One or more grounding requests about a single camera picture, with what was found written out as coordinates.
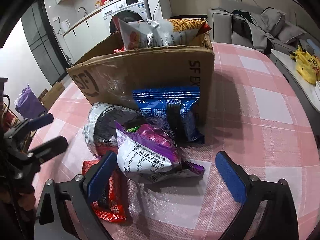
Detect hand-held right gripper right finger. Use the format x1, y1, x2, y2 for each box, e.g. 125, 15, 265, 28
215, 151, 300, 240

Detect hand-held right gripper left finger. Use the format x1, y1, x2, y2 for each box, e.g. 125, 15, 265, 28
33, 151, 118, 240

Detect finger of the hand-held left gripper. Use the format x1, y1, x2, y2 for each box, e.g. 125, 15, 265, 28
4, 113, 54, 139
27, 136, 69, 165

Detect red and black snack packet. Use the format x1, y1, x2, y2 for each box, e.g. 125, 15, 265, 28
82, 152, 127, 223

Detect purple snack packet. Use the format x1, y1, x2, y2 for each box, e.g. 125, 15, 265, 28
115, 121, 205, 184

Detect silver text-printed snack packet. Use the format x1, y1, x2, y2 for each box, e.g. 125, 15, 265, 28
83, 102, 148, 156

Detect blue snack packet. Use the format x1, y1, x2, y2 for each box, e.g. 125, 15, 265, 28
132, 86, 205, 144

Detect brown cardboard box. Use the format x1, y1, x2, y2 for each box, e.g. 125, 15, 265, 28
66, 31, 215, 126

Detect white and red chip bag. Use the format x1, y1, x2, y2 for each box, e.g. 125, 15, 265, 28
111, 15, 160, 52

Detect orange fries snack bag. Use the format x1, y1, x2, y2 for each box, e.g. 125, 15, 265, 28
147, 18, 212, 48

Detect person's left hand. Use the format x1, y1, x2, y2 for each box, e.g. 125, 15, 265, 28
18, 191, 36, 212

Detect purple plastic bag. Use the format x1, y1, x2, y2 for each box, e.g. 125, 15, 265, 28
15, 85, 47, 119

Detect printed floor cardboard box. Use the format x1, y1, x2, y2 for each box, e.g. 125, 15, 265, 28
37, 80, 66, 110

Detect pink plaid tablecloth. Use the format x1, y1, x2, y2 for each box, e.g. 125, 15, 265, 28
30, 42, 316, 240

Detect white lower kitchen cabinets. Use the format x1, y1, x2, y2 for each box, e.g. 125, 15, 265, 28
62, 9, 112, 55

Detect grey coffee table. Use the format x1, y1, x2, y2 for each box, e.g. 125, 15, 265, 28
270, 49, 320, 121

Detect yellow plastic bag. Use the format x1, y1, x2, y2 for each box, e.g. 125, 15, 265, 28
290, 45, 320, 84

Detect white washing machine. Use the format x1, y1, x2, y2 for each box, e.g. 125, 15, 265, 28
102, 0, 152, 34

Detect grey clothes pile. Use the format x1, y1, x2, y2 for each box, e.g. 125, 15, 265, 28
232, 7, 287, 51

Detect grey sofa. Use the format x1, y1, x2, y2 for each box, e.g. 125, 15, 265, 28
207, 0, 308, 53

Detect grey cushion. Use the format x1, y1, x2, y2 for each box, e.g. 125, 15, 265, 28
277, 22, 307, 44

